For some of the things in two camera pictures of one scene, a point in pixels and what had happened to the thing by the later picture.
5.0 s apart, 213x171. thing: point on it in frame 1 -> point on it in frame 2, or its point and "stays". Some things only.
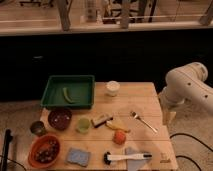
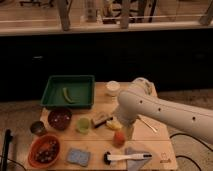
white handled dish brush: x=108 y=158 stays
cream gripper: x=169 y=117 -> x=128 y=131
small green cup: x=84 y=124 stays
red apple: x=119 y=137 stays
